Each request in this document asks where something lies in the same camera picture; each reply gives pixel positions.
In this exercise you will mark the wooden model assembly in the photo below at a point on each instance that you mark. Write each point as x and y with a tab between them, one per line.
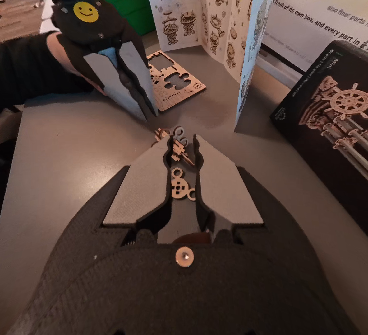
178	148

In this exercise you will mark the green plastic bin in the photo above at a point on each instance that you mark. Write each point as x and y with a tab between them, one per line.
123	1

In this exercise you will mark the person's left hand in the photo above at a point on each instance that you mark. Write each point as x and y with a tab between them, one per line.
63	53

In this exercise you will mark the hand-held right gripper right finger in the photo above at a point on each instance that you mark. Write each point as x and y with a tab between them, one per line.
230	194

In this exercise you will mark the black model kit box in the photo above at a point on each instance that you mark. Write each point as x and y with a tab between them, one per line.
299	104

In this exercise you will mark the plywood parts sheet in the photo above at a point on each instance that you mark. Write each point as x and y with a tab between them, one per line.
187	93

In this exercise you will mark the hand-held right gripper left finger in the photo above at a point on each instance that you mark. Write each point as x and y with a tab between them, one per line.
138	194

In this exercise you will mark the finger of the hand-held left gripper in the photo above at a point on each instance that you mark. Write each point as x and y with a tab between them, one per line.
112	81
136	64

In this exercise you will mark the person's left forearm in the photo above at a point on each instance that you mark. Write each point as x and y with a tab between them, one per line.
23	70

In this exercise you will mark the white instruction board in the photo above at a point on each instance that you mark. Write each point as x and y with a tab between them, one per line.
316	9

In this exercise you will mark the folded instruction booklet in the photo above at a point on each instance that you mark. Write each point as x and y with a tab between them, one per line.
195	1

